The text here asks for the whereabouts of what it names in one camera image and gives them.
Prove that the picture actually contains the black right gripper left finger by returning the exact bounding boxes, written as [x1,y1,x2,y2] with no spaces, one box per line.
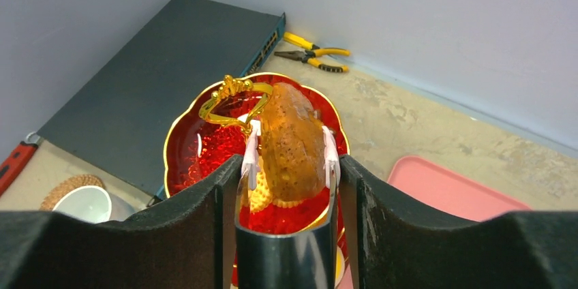
[1,155,242,288]

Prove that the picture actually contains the pink serving tray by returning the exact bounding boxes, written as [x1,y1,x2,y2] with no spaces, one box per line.
[341,155,528,288]

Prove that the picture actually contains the round yellow cracker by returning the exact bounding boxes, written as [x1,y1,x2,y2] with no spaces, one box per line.
[248,171,273,213]
[272,198,304,209]

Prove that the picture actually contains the woven round coaster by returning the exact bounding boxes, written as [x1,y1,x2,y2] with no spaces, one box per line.
[39,174,105,211]

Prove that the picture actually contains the round yellow cracker bottom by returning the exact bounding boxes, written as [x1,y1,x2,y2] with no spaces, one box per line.
[272,198,304,209]

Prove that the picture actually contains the yellow handled pliers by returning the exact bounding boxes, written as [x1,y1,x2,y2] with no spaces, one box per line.
[274,32,350,73]

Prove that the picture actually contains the brown croissant bread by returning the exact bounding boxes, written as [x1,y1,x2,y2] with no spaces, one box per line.
[260,82,325,201]

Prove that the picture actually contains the red three-tier cake stand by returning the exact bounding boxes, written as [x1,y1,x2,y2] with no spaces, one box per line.
[164,73,350,288]

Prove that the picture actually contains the pink handled metal tongs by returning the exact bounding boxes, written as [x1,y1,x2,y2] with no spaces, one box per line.
[234,121,341,288]

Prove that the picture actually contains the red handled wrench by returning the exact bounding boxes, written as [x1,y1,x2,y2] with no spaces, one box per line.
[0,132,42,195]

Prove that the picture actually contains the round yellow cracker top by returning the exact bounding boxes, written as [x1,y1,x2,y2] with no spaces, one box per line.
[248,171,273,213]

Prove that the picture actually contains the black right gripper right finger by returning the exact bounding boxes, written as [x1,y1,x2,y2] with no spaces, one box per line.
[339,155,577,288]

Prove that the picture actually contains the white ceramic mug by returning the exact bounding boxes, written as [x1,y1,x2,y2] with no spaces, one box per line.
[52,185,136,224]

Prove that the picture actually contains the dark grey box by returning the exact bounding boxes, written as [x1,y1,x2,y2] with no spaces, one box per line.
[39,0,286,195]

